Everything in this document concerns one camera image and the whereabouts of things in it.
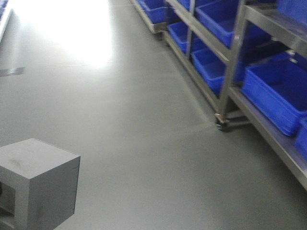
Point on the blue bin middle rack upper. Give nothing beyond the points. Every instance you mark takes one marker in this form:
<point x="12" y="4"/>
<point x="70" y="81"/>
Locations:
<point x="219" y="18"/>

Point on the gray hollow square base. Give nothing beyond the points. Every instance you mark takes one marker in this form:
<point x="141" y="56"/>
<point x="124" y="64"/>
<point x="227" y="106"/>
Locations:
<point x="38" y="185"/>

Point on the steel shelf rack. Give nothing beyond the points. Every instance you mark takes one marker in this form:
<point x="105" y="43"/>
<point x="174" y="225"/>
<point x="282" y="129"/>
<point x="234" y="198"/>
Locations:
<point x="288" y="38"/>
<point x="199" y="37"/>

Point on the steel shelf rack right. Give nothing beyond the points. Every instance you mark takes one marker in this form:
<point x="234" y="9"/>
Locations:
<point x="288" y="38"/>

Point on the blue bin middle rack lower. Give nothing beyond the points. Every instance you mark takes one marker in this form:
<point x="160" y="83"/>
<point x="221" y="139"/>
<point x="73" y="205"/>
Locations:
<point x="210" y="68"/>

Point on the blue bin rack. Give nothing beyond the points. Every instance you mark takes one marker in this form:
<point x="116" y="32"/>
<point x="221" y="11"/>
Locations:
<point x="210" y="68"/>
<point x="219" y="18"/>

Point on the steel shelf rack middle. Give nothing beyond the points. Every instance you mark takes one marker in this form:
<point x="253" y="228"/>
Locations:
<point x="199" y="37"/>

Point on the blue bin on right rack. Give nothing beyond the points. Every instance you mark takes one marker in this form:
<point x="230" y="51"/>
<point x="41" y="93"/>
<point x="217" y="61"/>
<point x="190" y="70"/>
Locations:
<point x="279" y="90"/>

